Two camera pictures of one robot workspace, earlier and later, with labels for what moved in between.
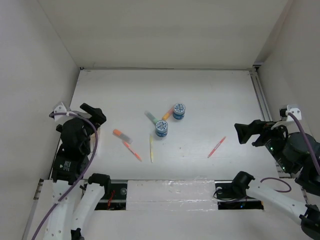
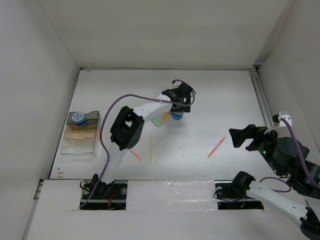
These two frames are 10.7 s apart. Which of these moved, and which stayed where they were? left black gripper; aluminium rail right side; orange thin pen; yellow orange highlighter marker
Moved: left black gripper
Stayed: yellow orange highlighter marker; orange thin pen; aluminium rail right side
